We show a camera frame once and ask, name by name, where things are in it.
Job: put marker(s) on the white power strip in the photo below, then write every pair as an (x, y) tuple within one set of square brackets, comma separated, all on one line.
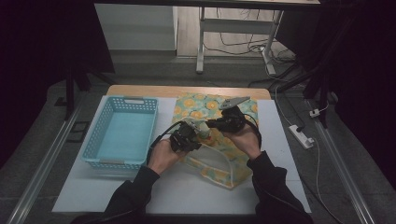
[(300, 135)]

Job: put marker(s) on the black metal stand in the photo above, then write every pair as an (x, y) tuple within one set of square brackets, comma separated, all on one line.
[(70, 90), (323, 77)]

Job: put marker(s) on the person's right hand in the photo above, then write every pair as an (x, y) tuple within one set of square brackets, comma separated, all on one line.
[(247, 141)]

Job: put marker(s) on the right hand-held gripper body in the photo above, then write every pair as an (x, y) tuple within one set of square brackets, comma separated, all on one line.
[(232, 121)]

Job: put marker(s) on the aluminium floor rail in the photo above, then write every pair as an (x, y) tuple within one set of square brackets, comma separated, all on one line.
[(342, 168), (46, 161)]

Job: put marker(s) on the desk with white legs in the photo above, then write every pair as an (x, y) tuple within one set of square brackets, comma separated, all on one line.
[(236, 26)]

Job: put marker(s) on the small white adapter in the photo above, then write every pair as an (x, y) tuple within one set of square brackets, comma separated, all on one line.
[(314, 113)]

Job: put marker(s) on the light blue plastic basket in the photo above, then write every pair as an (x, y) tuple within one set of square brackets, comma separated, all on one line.
[(121, 133)]

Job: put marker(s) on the white cabinet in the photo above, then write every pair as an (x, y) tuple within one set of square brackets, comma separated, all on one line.
[(137, 28)]

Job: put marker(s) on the person's left hand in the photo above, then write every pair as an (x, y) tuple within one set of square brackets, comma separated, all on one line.
[(162, 155)]

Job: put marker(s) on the small white object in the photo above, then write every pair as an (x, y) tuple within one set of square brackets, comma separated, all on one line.
[(205, 130)]

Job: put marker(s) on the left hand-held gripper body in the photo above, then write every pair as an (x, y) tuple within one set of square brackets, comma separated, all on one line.
[(183, 138)]

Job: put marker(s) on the white metal stand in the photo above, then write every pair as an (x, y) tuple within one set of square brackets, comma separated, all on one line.
[(255, 48)]

